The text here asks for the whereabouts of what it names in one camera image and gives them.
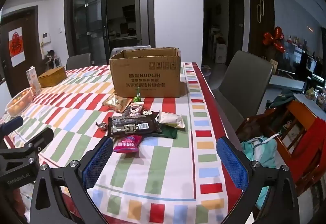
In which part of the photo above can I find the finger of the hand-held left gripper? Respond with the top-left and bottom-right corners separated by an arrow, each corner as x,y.
18,127 -> 54,157
0,116 -> 24,142

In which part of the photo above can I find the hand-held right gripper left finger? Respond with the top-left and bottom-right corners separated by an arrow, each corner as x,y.
25,136 -> 114,224

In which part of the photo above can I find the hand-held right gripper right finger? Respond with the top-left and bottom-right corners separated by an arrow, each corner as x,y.
216,136 -> 301,224

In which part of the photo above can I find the dark brown snack packet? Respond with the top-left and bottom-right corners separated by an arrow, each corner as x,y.
108,115 -> 163,137

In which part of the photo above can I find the red heart-print snack packet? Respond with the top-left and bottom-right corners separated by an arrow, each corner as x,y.
122,104 -> 145,116

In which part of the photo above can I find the cardboard box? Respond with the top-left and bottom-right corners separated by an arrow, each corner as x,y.
109,47 -> 189,98

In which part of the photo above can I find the clear container of oranges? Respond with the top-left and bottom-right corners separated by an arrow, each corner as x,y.
5,87 -> 33,117

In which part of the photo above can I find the teal and white garment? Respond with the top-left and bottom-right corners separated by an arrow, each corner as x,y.
241,134 -> 278,210

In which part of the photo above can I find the pink snack packet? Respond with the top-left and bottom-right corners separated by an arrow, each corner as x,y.
113,135 -> 142,154

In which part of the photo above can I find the white and orange carton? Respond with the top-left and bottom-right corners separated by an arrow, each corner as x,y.
25,66 -> 42,96

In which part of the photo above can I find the gold snack packet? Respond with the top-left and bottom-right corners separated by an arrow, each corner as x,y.
102,94 -> 132,113

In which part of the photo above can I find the woven wicker box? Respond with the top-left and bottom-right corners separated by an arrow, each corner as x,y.
38,66 -> 67,88

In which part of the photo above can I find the dark green snack packet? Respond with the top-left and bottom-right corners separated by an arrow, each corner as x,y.
153,125 -> 178,139

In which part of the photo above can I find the grey dining chair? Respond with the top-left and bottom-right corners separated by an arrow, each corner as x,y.
66,53 -> 91,70
111,45 -> 151,56
213,50 -> 273,133

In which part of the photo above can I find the beige snack packet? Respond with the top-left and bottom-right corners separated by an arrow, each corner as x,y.
157,111 -> 186,129

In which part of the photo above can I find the orange wooden chair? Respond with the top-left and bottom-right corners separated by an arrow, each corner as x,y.
236,100 -> 326,214

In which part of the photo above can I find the small white rack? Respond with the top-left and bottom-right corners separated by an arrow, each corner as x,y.
45,56 -> 63,70

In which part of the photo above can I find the red and white door poster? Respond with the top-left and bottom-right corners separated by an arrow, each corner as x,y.
8,27 -> 24,67

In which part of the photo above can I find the dark green bag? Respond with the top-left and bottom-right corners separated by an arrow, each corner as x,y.
266,89 -> 296,110

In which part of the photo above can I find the dark brown entrance door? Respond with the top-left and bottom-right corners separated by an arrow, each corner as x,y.
0,5 -> 43,92

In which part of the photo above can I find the red cloth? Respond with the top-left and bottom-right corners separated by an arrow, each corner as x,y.
292,116 -> 326,157

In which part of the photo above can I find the black television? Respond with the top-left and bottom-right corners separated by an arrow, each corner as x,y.
276,41 -> 326,86

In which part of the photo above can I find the sliding glass door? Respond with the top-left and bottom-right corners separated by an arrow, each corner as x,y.
65,0 -> 107,65

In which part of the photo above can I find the red foil balloon bow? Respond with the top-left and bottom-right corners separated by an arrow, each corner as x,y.
263,27 -> 286,53

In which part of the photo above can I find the dark wooden panel door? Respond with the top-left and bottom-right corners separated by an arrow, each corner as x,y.
248,0 -> 275,58

